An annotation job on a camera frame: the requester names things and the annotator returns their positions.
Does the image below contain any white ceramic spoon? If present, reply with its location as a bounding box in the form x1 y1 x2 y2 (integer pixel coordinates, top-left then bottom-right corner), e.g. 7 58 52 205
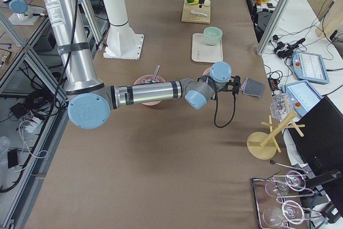
190 10 208 17

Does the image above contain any small pink bowl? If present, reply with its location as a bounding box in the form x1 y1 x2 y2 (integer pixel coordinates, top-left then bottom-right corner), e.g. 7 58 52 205
203 68 211 76

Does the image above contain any mint green bowl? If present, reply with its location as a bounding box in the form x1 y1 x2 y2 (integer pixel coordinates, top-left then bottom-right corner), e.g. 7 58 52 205
203 26 223 46

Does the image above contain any large pink ribbed bowl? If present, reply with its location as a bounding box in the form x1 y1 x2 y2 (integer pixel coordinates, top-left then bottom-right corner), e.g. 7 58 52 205
134 75 165 106

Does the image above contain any white onion piece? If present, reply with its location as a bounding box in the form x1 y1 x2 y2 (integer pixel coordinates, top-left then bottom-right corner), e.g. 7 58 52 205
204 0 211 6

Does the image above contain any grey folded cloth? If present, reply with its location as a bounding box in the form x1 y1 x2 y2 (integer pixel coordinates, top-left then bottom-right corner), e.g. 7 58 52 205
241 78 265 98

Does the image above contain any bamboo cutting board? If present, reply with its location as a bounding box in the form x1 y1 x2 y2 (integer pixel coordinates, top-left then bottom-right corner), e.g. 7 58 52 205
181 0 211 24

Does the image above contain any white rectangular tray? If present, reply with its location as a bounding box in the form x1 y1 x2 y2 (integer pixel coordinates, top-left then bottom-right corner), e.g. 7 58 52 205
191 33 223 63

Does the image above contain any wooden cup tree stand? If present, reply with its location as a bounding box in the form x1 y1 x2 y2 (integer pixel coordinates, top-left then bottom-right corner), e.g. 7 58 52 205
246 97 306 161

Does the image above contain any blue teach pendant near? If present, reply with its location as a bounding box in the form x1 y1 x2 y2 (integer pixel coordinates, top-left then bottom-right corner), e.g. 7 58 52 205
281 80 323 117

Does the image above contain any blue teach pendant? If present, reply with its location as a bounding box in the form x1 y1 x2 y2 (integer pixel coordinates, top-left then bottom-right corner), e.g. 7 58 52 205
292 51 330 84
281 80 323 117

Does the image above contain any blue teach pendant far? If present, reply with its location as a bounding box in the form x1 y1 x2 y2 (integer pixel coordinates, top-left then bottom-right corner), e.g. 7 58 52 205
292 51 330 84

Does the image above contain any metal ice scoop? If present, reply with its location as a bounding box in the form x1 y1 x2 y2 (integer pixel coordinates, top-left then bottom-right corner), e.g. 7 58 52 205
151 64 160 83

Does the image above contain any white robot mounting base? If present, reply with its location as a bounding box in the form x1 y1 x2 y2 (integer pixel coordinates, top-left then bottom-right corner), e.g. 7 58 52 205
103 0 144 60

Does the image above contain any black monitor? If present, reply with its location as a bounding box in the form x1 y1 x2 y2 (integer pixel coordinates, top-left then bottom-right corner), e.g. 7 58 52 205
289 97 342 175

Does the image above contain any wine glass upper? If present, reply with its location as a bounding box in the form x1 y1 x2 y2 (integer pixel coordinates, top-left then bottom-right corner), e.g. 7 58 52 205
265 170 305 198

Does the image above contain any wine glass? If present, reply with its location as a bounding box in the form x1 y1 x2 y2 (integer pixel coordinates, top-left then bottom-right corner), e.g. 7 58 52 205
265 170 305 198
262 200 304 228

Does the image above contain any wine glass lower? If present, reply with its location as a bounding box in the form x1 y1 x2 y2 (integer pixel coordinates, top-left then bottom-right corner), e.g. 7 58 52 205
262 200 304 228

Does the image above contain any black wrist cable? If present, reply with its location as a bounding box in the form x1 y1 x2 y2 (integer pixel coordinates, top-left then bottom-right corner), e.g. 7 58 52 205
213 89 237 129

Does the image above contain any aluminium frame post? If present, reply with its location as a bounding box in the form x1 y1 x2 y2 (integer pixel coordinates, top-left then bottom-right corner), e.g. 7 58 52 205
256 0 290 56

